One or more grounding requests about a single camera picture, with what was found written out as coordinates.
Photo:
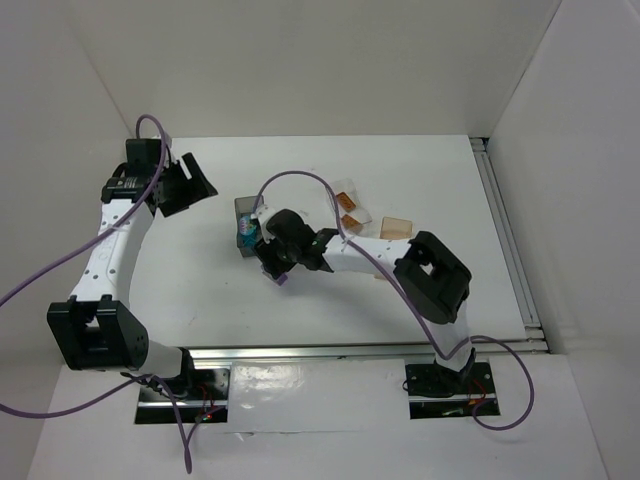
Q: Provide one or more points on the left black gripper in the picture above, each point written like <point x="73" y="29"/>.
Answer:
<point x="174" y="187"/>

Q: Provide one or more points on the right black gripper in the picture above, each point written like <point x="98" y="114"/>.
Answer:
<point x="270" y="255"/>

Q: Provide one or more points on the teal arch lego brick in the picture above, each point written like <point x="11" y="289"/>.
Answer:
<point x="246" y="226"/>

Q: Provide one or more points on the orange lego base plate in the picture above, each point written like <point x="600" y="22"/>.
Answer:
<point x="351" y="224"/>

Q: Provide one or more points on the teal stepped lego brick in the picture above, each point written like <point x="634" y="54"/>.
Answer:
<point x="248" y="242"/>

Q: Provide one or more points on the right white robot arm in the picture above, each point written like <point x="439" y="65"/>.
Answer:
<point x="432" y="281"/>

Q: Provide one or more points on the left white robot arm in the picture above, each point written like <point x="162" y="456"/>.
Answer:
<point x="95" y="327"/>

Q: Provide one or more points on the smoky grey plastic container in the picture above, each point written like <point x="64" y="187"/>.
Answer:
<point x="245" y="206"/>

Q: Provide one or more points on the clear plastic container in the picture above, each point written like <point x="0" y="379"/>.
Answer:
<point x="354" y="217"/>

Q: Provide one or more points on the amber plastic container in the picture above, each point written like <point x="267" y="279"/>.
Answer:
<point x="395" y="229"/>

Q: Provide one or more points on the aluminium front rail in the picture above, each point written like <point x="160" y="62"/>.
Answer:
<point x="300" y="352"/>

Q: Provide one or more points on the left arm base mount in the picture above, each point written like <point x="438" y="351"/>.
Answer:
<point x="200" y="396"/>

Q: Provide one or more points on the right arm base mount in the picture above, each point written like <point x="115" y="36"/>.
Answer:
<point x="430" y="399"/>

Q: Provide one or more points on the aluminium side rail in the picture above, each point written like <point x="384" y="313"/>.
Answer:
<point x="535" y="334"/>

